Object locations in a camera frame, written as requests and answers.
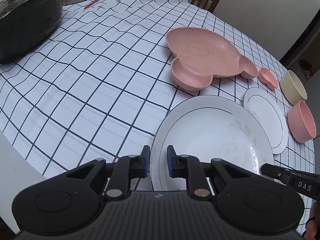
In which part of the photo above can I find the large white plate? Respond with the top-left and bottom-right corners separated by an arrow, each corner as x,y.
150,95 -> 274,191

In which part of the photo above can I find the pink bowl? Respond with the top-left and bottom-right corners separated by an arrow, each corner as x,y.
287,100 -> 317,143

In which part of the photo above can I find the small white plate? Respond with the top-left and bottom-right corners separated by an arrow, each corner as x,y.
244,88 -> 288,154

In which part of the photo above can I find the person's right hand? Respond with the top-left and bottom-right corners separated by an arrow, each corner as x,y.
303,203 -> 318,240

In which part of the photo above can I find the cream bowl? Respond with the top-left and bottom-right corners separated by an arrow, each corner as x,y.
280,70 -> 308,105

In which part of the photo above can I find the small pink heart dish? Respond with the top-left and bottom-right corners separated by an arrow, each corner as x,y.
258,68 -> 279,89

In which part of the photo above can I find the pink bear-shaped divided plate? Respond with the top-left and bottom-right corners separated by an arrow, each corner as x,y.
165,27 -> 258,91

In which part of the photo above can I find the red pen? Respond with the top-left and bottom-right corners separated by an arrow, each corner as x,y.
84,0 -> 100,10

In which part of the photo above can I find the black pot with glass lid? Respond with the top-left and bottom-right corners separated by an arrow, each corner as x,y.
1,0 -> 63,63

